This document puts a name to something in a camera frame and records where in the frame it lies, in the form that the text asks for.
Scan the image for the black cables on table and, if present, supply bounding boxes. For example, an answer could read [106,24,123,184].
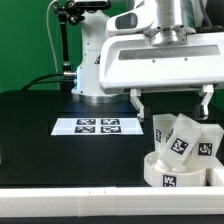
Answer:
[21,72,78,92]

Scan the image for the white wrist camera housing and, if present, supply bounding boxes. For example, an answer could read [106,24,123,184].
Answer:
[105,11,154,37]

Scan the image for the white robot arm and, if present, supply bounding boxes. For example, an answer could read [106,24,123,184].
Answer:
[74,0,224,120]

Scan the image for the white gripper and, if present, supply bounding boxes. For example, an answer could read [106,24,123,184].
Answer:
[99,32,224,122]

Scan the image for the white round stool seat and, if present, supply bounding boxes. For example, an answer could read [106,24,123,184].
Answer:
[144,152,206,187]

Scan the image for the black camera stand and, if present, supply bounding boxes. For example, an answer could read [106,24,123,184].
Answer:
[54,0,85,77]

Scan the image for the white front obstacle rail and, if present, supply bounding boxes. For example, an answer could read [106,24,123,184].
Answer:
[0,187,224,218]

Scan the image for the white sheet with tags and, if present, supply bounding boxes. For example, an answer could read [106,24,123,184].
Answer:
[51,118,143,136]

